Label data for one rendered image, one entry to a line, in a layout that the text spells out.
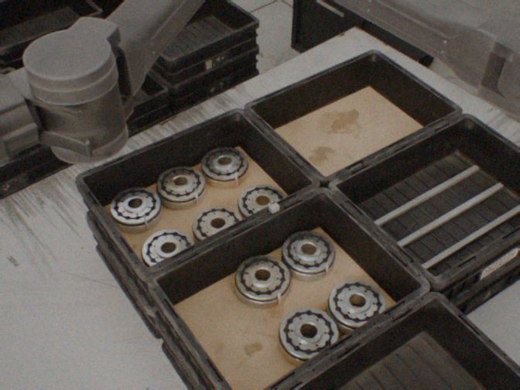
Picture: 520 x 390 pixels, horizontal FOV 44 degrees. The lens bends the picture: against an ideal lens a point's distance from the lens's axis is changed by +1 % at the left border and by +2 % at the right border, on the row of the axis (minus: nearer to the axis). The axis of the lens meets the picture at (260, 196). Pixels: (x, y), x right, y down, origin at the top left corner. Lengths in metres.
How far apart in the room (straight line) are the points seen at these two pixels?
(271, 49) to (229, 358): 2.35
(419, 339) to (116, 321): 0.60
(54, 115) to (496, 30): 0.43
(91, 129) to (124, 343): 0.78
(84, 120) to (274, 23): 2.93
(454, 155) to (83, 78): 1.10
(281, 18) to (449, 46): 2.87
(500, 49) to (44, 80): 0.42
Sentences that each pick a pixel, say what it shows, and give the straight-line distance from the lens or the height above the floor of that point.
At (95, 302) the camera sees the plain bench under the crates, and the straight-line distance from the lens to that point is 1.41.
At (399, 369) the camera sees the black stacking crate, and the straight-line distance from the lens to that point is 1.17.
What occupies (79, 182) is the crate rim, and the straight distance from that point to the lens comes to 1.32.
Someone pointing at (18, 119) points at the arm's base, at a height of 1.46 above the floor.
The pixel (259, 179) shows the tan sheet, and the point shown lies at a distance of 1.42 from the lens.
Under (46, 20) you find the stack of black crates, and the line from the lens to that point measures 2.70.
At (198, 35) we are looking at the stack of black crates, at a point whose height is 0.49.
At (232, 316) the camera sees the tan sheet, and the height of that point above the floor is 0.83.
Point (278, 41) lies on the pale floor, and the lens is 3.37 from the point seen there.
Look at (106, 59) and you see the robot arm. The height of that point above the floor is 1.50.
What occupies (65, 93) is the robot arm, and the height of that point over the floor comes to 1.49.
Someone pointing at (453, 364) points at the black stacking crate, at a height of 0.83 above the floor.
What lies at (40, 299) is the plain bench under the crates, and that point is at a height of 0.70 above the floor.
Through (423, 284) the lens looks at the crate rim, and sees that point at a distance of 1.15.
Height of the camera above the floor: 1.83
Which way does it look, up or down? 47 degrees down
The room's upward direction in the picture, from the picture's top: 1 degrees clockwise
